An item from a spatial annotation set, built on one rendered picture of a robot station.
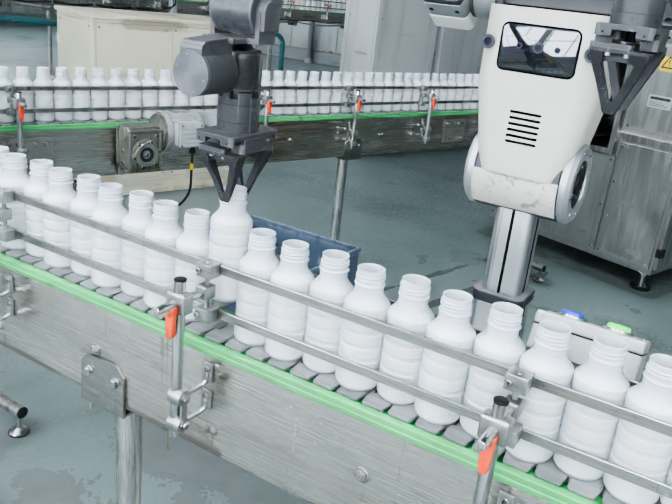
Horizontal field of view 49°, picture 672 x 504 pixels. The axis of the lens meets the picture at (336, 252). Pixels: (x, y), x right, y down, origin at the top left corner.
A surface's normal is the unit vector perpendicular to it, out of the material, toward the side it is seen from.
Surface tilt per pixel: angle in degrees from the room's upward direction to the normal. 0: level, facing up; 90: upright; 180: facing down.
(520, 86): 90
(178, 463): 0
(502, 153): 90
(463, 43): 90
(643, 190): 90
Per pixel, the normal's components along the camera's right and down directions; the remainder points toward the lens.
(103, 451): 0.11, -0.93
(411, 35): 0.64, 0.33
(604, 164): -0.76, 0.14
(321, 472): -0.53, 0.24
